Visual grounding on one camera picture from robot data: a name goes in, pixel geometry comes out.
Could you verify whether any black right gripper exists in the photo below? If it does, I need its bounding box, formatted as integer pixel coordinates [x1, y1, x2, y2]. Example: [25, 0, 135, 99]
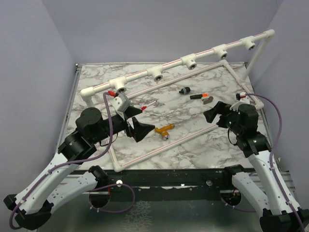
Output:
[204, 100, 243, 135]

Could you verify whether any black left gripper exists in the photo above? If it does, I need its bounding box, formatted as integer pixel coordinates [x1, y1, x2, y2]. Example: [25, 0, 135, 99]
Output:
[92, 105, 156, 143]

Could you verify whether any orange water faucet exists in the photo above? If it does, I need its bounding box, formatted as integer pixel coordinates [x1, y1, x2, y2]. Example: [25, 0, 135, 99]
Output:
[154, 124, 174, 140]

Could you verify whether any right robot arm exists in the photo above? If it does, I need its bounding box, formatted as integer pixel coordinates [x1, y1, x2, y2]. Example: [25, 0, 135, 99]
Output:
[203, 101, 309, 232]

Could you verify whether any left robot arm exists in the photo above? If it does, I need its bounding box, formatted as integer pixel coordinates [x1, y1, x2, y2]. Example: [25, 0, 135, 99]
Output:
[3, 106, 155, 231]

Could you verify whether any red capped white marker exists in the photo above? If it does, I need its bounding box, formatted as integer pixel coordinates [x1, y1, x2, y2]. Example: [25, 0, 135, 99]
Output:
[141, 101, 156, 110]

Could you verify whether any small black knob fitting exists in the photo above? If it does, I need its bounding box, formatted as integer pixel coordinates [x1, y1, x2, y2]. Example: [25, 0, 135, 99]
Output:
[179, 87, 191, 95]

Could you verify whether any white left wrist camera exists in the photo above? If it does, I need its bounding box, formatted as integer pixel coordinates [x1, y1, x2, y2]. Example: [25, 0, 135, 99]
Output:
[110, 93, 131, 113]

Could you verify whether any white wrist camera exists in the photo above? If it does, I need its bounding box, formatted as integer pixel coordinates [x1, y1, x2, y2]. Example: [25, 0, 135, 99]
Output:
[229, 92, 250, 111]
[110, 93, 131, 113]

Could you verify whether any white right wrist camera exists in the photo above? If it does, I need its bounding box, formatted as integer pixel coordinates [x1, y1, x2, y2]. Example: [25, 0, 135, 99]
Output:
[229, 92, 250, 111]

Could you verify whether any white pipe frame with tees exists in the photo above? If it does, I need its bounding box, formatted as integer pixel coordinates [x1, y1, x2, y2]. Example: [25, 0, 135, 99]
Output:
[76, 30, 274, 171]

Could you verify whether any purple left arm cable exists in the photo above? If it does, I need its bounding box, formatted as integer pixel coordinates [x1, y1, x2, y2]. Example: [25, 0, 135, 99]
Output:
[9, 91, 121, 230]

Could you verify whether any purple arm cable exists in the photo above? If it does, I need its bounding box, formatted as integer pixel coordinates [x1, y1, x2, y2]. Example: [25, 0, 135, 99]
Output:
[9, 91, 121, 230]
[243, 93, 305, 232]

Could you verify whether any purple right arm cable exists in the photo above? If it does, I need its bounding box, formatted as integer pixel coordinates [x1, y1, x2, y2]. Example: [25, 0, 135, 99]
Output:
[243, 93, 305, 232]

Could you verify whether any black table front rail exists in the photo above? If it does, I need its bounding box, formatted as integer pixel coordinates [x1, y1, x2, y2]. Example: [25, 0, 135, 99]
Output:
[88, 169, 236, 202]

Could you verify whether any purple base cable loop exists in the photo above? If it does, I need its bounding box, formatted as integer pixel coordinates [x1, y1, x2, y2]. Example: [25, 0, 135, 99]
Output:
[90, 183, 136, 214]

